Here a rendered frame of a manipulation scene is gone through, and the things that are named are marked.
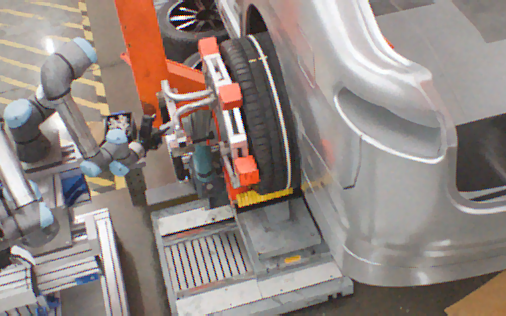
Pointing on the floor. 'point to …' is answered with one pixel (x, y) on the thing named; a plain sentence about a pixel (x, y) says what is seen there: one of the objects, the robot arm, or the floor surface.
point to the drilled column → (136, 183)
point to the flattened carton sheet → (500, 295)
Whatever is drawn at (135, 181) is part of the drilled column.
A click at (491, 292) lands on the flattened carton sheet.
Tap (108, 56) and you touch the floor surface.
